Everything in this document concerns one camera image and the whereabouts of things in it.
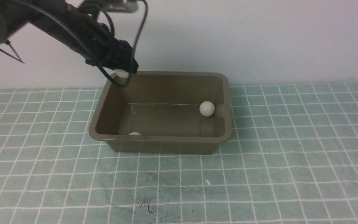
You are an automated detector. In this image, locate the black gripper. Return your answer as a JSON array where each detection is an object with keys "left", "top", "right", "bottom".
[{"left": 91, "top": 40, "right": 139, "bottom": 74}]

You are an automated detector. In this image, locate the white table-tennis ball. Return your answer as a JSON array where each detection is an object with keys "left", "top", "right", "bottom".
[{"left": 114, "top": 69, "right": 129, "bottom": 79}]

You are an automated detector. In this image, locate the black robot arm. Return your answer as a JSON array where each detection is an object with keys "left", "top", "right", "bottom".
[{"left": 0, "top": 0, "right": 138, "bottom": 77}]

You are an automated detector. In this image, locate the white ball front in bin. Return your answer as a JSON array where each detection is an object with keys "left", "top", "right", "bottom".
[{"left": 128, "top": 132, "right": 141, "bottom": 136}]

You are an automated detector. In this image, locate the white ball in bin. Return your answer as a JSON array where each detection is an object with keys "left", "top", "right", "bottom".
[
  {"left": 128, "top": 132, "right": 141, "bottom": 136},
  {"left": 199, "top": 101, "right": 215, "bottom": 117}
]

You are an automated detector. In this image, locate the brown plastic bin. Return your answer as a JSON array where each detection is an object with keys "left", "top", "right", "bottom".
[{"left": 89, "top": 71, "right": 232, "bottom": 155}]

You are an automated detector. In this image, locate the white ball right in bin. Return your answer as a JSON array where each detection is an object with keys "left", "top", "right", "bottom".
[{"left": 199, "top": 101, "right": 215, "bottom": 117}]

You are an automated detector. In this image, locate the green checkered tablecloth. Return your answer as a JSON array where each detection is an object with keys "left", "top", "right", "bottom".
[{"left": 0, "top": 83, "right": 358, "bottom": 224}]

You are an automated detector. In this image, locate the black cable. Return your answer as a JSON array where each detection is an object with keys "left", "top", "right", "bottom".
[{"left": 86, "top": 0, "right": 149, "bottom": 87}]

